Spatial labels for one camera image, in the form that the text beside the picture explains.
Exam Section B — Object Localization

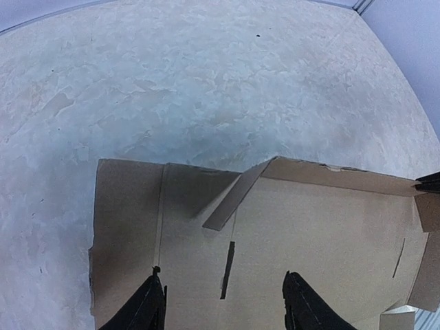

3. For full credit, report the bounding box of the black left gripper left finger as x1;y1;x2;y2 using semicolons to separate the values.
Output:
101;265;168;330

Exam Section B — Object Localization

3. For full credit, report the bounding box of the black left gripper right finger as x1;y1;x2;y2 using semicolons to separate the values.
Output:
283;272;356;330

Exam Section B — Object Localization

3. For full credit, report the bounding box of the right aluminium frame post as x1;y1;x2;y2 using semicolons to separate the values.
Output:
352;0;375;16

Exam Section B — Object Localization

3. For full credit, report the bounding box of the brown cardboard box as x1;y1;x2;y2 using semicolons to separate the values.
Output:
89;157;439;329

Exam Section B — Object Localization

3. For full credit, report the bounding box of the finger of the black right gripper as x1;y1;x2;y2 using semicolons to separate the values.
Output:
415;173;440;194

